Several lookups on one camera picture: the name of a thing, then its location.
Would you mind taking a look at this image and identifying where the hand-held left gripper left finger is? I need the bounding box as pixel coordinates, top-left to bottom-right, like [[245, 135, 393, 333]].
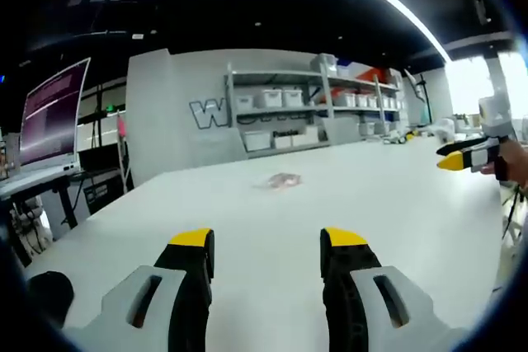
[[64, 228, 216, 352]]

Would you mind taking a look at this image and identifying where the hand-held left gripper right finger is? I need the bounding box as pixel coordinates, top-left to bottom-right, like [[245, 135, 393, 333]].
[[319, 227, 467, 352]]

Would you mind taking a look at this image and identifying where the clear resealable plastic bag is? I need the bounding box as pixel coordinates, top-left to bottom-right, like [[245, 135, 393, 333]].
[[252, 171, 304, 191]]

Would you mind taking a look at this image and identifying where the person's right hand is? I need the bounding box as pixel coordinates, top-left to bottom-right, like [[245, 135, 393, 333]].
[[481, 139, 528, 188]]

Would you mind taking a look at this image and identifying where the black round object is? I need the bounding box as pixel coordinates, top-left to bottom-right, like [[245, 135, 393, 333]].
[[26, 270, 76, 331]]

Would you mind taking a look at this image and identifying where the grey metal storage shelf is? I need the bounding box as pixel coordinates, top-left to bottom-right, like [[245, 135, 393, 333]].
[[224, 53, 408, 159]]

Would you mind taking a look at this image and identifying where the white partition with lettering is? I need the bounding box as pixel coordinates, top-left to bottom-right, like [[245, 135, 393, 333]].
[[125, 47, 331, 187]]

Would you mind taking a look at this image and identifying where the white standing desk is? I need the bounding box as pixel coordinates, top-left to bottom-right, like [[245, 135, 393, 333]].
[[0, 164, 90, 262]]

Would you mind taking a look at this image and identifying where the computer monitor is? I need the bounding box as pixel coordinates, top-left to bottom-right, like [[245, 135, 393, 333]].
[[18, 57, 92, 171]]

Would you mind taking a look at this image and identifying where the dark hanging ceiling sign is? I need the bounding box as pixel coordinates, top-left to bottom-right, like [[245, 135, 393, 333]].
[[57, 0, 168, 35]]

